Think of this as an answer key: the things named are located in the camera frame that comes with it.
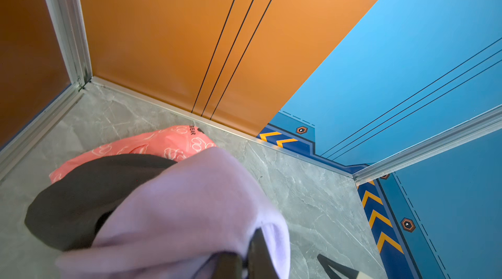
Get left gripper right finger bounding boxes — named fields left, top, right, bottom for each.
left=316, top=254, right=386, bottom=279

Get pink patterned jacket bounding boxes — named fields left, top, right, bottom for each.
left=49, top=126, right=216, bottom=183

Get purple t-shirt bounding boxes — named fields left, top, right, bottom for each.
left=56, top=147, right=291, bottom=278

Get black sweatshirt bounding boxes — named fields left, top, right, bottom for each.
left=24, top=154, right=176, bottom=252

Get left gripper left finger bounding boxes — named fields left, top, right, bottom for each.
left=211, top=229, right=279, bottom=279

